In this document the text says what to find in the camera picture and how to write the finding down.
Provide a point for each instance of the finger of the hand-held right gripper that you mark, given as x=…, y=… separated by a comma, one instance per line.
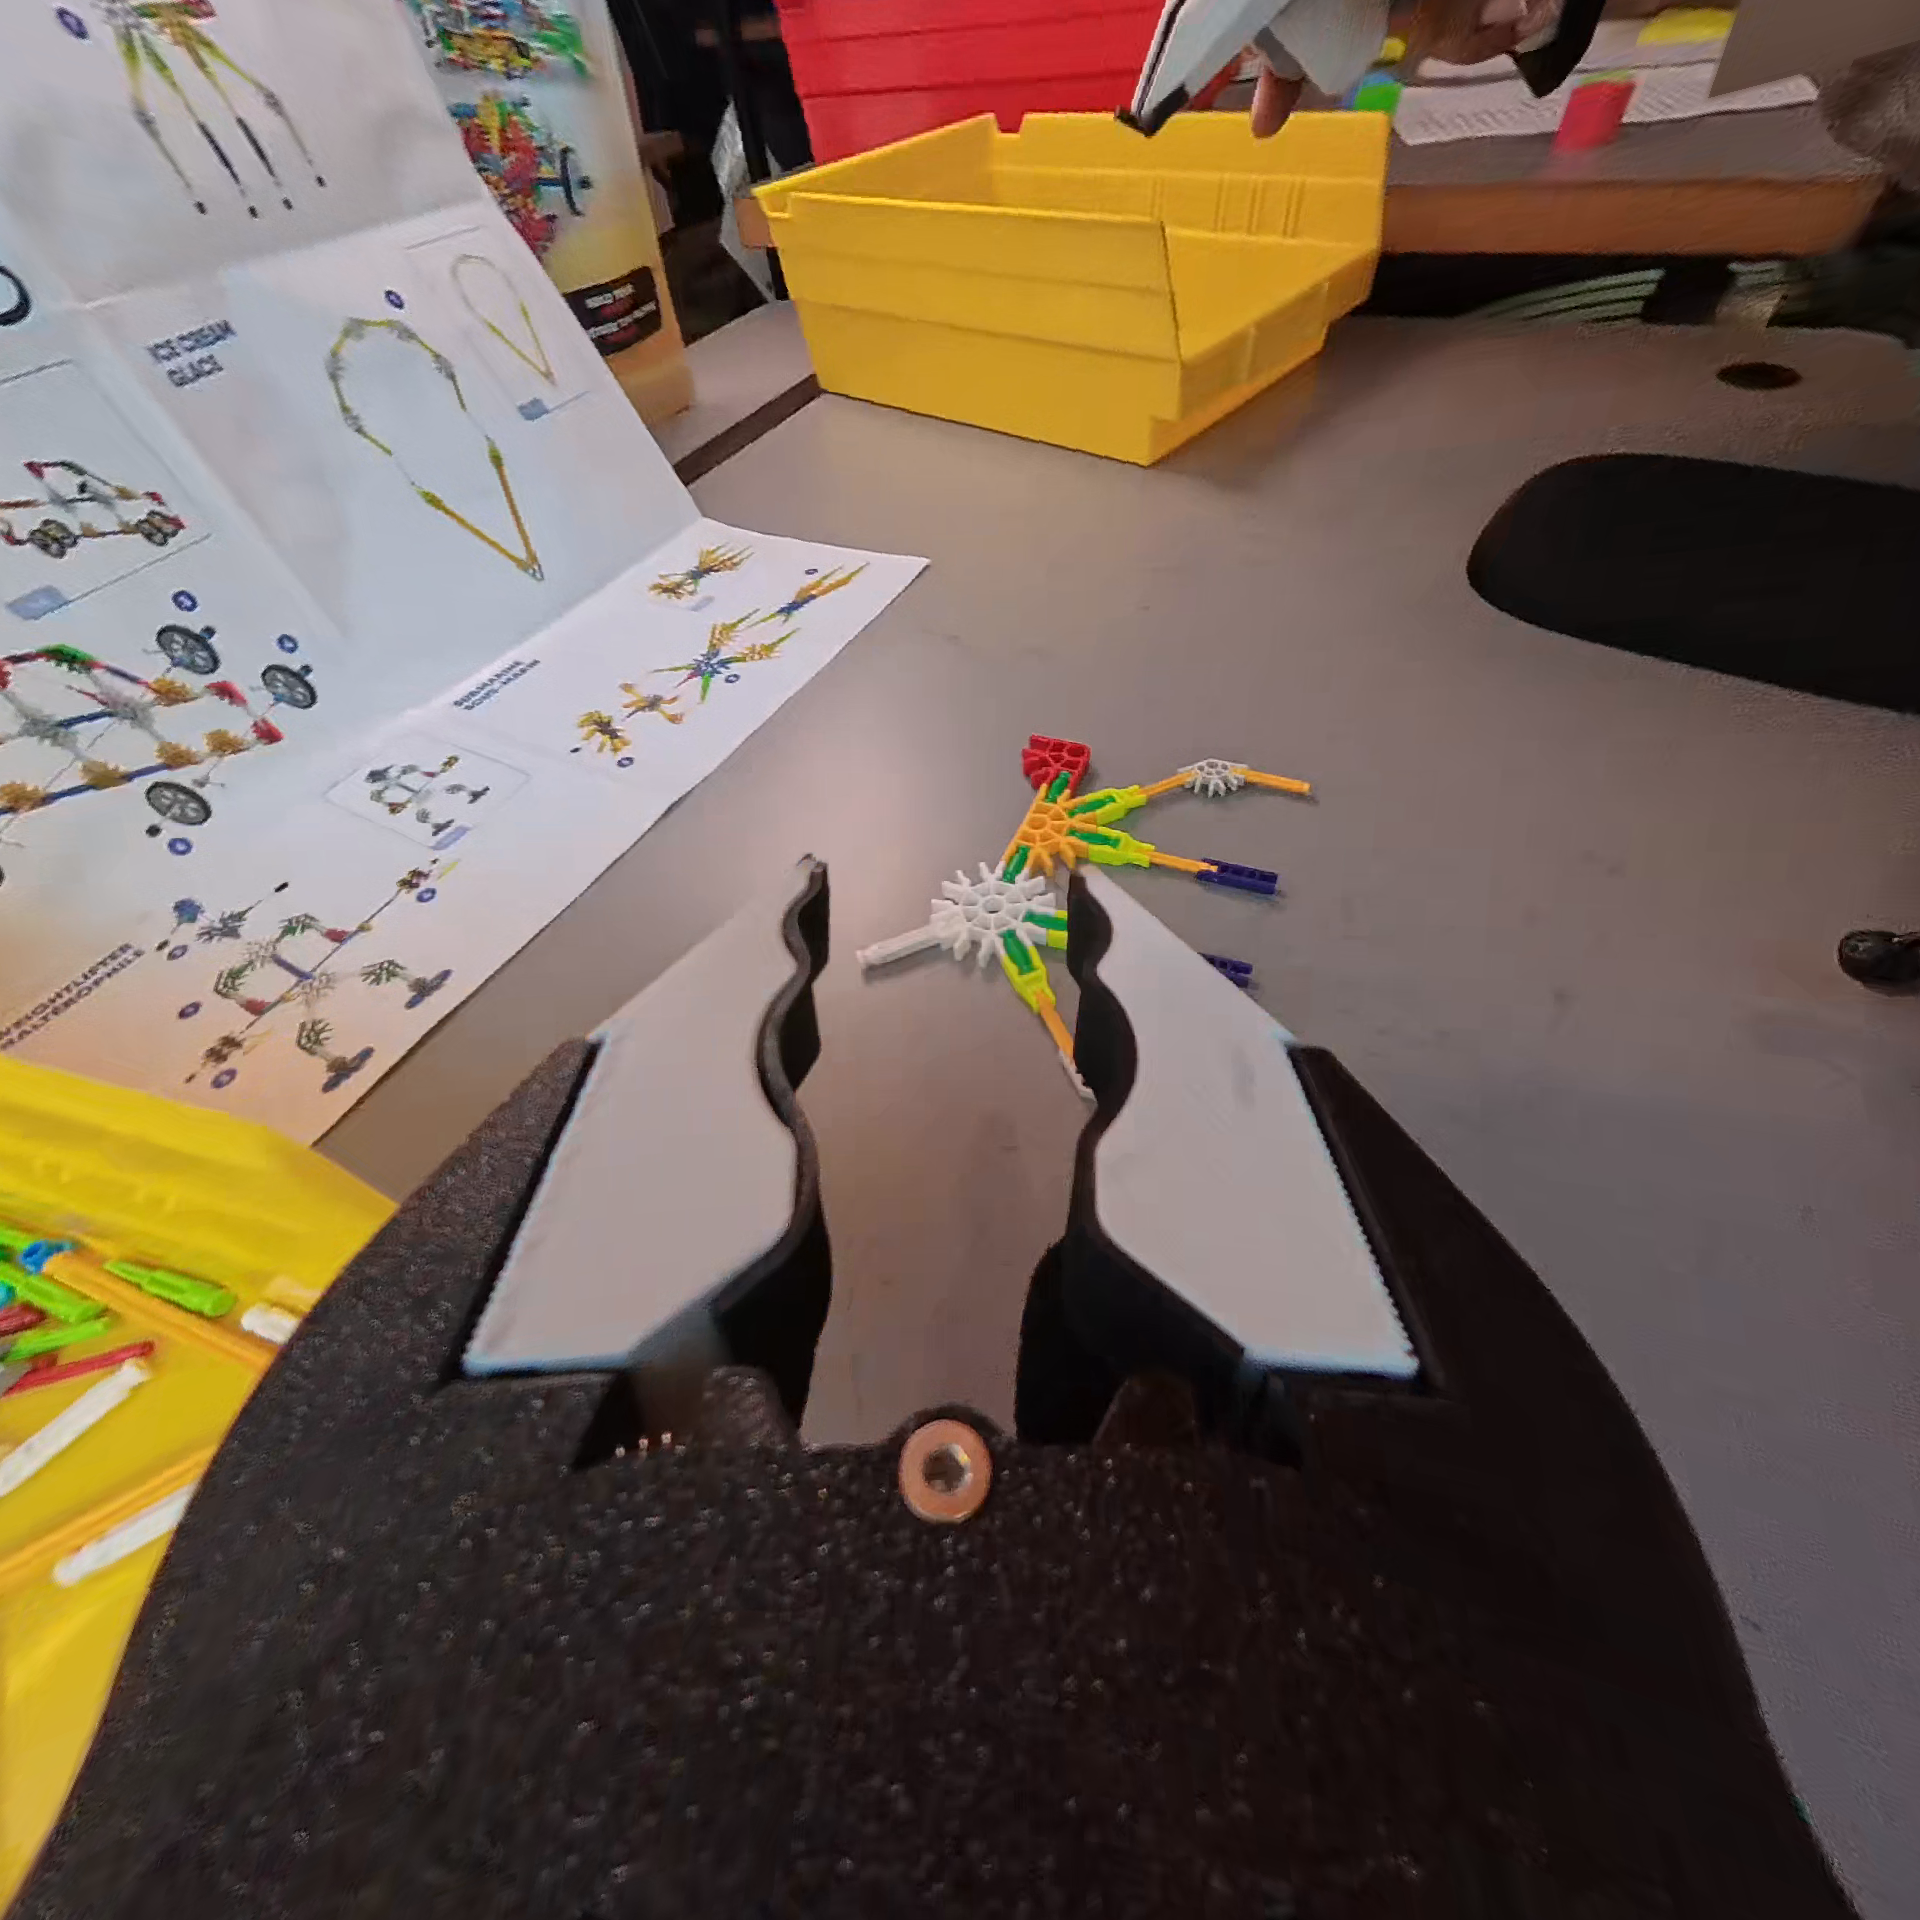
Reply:
x=1208, y=44

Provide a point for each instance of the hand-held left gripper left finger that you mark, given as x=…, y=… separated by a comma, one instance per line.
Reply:
x=630, y=1201

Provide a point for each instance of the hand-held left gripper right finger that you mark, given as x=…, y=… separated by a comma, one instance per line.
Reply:
x=1243, y=1201

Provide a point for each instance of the small grey connector piece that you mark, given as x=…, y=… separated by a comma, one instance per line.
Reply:
x=1211, y=778
x=1078, y=1076

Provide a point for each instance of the small purple connector piece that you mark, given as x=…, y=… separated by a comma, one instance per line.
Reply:
x=1241, y=875
x=1232, y=969

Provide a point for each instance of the colourful construction toy model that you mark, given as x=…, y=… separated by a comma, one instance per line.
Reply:
x=1026, y=948

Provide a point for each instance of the yellow plastic bin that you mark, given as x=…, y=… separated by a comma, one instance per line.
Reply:
x=974, y=300
x=224, y=1154

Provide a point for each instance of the short orange rod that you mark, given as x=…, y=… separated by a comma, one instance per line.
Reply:
x=1277, y=783

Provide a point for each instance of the grey desk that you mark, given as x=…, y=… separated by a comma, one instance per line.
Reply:
x=1501, y=902

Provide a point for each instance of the person's right hand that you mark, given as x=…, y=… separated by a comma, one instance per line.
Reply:
x=1478, y=31

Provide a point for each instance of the green toy block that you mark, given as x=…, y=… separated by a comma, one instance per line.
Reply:
x=1371, y=92

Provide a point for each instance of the white paper sheet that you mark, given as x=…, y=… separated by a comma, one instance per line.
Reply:
x=1501, y=113

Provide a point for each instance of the red plastic crate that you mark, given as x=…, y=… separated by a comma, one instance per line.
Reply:
x=961, y=75

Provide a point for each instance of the red toy block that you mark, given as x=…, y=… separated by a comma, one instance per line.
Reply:
x=1589, y=116

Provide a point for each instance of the brown wooden table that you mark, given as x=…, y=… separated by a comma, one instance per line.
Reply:
x=1651, y=202

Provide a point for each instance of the pile of colourful construction pieces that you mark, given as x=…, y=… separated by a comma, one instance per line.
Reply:
x=166, y=1287

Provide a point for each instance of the construction toy set box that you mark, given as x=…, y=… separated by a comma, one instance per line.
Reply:
x=599, y=225

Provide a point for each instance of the white folded instruction sheet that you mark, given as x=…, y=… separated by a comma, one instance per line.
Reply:
x=630, y=494

